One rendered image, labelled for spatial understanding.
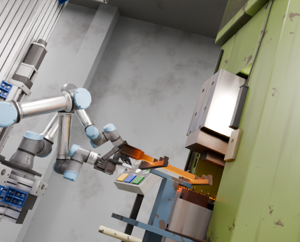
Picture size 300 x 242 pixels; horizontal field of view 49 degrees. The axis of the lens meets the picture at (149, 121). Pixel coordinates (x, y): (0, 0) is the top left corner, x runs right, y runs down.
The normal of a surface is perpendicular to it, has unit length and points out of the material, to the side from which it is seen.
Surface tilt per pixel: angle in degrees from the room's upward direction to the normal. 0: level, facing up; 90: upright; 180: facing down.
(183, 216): 90
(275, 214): 90
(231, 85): 90
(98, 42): 90
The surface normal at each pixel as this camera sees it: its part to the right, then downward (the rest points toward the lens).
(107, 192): -0.07, -0.33
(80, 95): 0.76, -0.04
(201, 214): 0.25, -0.22
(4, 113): 0.57, 0.02
